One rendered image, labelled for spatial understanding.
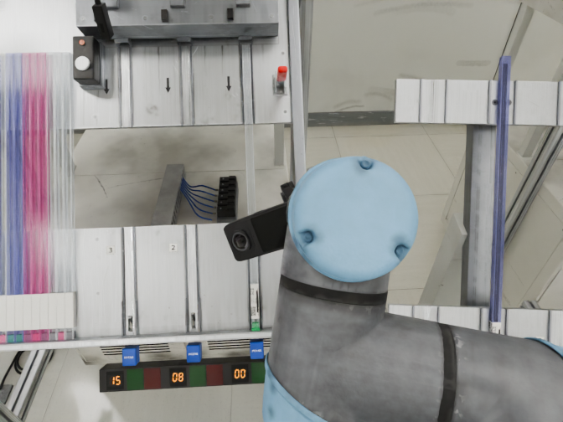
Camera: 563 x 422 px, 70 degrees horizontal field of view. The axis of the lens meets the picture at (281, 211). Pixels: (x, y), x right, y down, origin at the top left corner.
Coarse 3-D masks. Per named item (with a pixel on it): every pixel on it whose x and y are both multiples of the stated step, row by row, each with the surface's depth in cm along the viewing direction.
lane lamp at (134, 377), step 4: (140, 368) 71; (128, 372) 71; (132, 372) 71; (136, 372) 71; (140, 372) 71; (128, 376) 71; (132, 376) 71; (136, 376) 71; (140, 376) 71; (128, 380) 71; (132, 380) 71; (136, 380) 71; (140, 380) 71; (128, 384) 71; (132, 384) 71; (136, 384) 71; (140, 384) 71; (128, 388) 71; (132, 388) 71; (136, 388) 71; (140, 388) 71
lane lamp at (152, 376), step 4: (144, 368) 71; (148, 368) 71; (152, 368) 71; (156, 368) 71; (160, 368) 71; (144, 372) 71; (148, 372) 71; (152, 372) 71; (156, 372) 71; (160, 372) 71; (144, 376) 71; (148, 376) 71; (152, 376) 71; (156, 376) 71; (160, 376) 71; (144, 380) 71; (148, 380) 71; (152, 380) 71; (156, 380) 71; (160, 380) 71; (144, 384) 71; (148, 384) 71; (152, 384) 71; (156, 384) 71; (160, 384) 71; (144, 388) 71; (148, 388) 71; (152, 388) 71; (156, 388) 71; (160, 388) 71
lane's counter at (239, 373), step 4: (236, 364) 72; (240, 364) 72; (244, 364) 72; (232, 368) 72; (236, 368) 72; (240, 368) 72; (244, 368) 72; (232, 372) 72; (236, 372) 72; (240, 372) 72; (244, 372) 72; (248, 372) 72; (232, 376) 72; (236, 376) 72; (240, 376) 72; (244, 376) 72; (248, 376) 72; (232, 380) 72; (236, 380) 72; (240, 380) 72; (244, 380) 72; (248, 380) 72
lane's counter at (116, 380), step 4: (108, 372) 71; (112, 372) 71; (116, 372) 71; (120, 372) 71; (108, 376) 71; (112, 376) 71; (116, 376) 71; (120, 376) 71; (108, 380) 71; (112, 380) 71; (116, 380) 71; (120, 380) 71; (108, 384) 71; (112, 384) 71; (116, 384) 71; (120, 384) 71; (108, 388) 71; (112, 388) 71; (116, 388) 71; (120, 388) 71
